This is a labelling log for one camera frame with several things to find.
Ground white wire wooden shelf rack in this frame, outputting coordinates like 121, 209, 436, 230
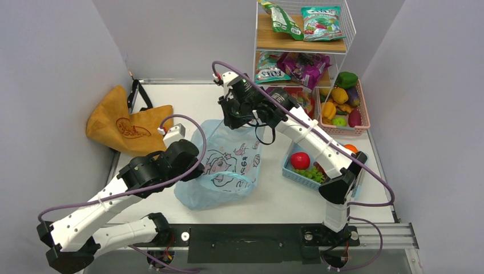
252, 1, 356, 122

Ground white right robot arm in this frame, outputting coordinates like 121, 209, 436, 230
215, 71, 366, 245

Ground maroon toy vegetable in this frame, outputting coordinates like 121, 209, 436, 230
348, 108, 362, 128

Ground green snack bag top left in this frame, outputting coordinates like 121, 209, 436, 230
257, 0, 304, 41

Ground light blue plastic grocery bag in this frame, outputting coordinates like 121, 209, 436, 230
174, 119, 264, 211

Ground light blue plastic basket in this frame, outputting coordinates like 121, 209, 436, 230
282, 142, 366, 199

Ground yellow toy bell pepper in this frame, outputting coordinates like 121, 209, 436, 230
330, 87, 349, 104

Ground green toy bell pepper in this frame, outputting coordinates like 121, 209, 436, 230
334, 71, 359, 90

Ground red candy bag bottom shelf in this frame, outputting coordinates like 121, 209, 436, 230
283, 86, 316, 118

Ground red toy apple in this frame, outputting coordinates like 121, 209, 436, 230
290, 152, 311, 170

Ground teal candy bag top right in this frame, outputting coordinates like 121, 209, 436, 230
301, 6, 346, 42

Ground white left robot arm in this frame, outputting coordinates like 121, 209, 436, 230
37, 139, 203, 273

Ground pink plastic basket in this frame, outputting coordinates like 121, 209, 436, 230
317, 79, 372, 137

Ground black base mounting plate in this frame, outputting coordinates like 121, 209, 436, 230
140, 223, 360, 264

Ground purple toy eggplant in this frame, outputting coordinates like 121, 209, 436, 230
346, 87, 361, 107

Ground orange toy fruit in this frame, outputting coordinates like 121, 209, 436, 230
344, 144, 359, 154

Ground purple candy bag middle shelf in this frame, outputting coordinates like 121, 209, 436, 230
276, 52, 331, 89

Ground green toy grapes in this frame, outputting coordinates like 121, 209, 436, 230
293, 167, 325, 184

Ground small green toy lime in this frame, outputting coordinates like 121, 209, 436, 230
332, 117, 347, 127

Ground orange cloth tote bag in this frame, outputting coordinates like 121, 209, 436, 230
86, 86, 174, 156

